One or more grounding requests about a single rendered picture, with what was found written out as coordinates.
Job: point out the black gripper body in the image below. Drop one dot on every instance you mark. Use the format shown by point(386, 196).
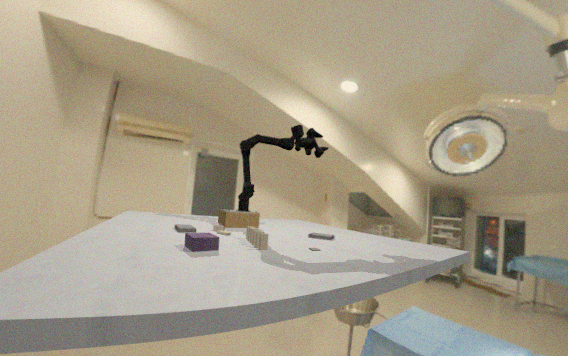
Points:
point(311, 142)

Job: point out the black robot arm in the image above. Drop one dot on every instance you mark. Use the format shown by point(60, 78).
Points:
point(285, 143)

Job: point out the purple rectangular block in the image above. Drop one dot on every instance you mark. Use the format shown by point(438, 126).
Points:
point(200, 242)

